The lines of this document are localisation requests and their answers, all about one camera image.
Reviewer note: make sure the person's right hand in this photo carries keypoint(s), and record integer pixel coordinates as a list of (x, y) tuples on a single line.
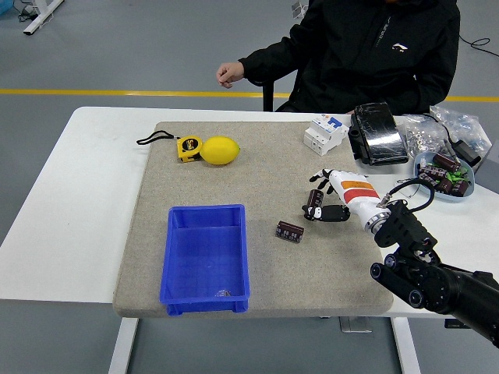
[(231, 74)]

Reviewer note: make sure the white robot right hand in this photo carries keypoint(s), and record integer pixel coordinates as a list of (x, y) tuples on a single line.
[(358, 198)]

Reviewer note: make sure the dark brown cylindrical battery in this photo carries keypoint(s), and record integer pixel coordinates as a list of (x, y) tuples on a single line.
[(315, 198), (444, 185), (462, 188), (289, 230), (446, 161), (430, 170), (428, 180)]

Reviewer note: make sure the person's right forearm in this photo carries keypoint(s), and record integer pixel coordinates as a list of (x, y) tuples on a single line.
[(269, 64)]

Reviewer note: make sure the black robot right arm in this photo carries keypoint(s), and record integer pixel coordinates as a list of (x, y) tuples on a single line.
[(440, 284)]

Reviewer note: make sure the blue plastic box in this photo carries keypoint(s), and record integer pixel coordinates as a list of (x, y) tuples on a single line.
[(230, 269)]

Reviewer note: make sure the black chair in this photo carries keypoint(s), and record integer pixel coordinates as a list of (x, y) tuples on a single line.
[(269, 93)]

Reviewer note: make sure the black plastic-wrapped case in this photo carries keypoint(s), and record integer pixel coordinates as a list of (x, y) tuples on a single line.
[(378, 136)]

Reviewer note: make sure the white circuit breaker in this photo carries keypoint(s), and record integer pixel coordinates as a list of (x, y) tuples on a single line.
[(323, 136)]

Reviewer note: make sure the yellow lemon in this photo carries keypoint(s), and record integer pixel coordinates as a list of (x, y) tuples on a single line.
[(219, 150)]

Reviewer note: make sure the yellow tape measure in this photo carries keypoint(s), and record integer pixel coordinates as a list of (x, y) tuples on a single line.
[(189, 148)]

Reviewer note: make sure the clear bag of metal nuts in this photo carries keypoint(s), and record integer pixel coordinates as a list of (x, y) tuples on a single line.
[(419, 136)]

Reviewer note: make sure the white floor stand base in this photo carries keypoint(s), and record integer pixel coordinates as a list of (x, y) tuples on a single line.
[(298, 9)]

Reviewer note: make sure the light blue bowl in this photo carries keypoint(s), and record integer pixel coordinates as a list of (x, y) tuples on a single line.
[(452, 198)]

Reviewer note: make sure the green plastic connectors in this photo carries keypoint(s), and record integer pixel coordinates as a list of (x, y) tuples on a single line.
[(454, 176)]

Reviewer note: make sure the grey-brown mat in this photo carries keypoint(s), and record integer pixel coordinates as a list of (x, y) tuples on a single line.
[(175, 183)]

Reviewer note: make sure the clear bag of blue parts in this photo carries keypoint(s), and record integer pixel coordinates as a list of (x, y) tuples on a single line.
[(464, 124)]

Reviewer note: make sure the person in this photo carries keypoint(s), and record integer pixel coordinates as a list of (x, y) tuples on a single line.
[(370, 50)]

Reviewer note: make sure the black desk control panel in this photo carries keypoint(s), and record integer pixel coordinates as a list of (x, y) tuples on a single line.
[(458, 324)]

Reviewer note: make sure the small metal scrap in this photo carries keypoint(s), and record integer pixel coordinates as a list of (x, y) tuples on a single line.
[(222, 293)]

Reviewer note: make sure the white table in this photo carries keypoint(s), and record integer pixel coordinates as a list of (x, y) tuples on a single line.
[(78, 195)]

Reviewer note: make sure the light blue object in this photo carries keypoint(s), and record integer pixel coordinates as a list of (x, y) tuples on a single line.
[(4, 5)]

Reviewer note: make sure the white desk frame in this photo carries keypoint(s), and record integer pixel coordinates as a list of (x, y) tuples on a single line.
[(39, 21)]

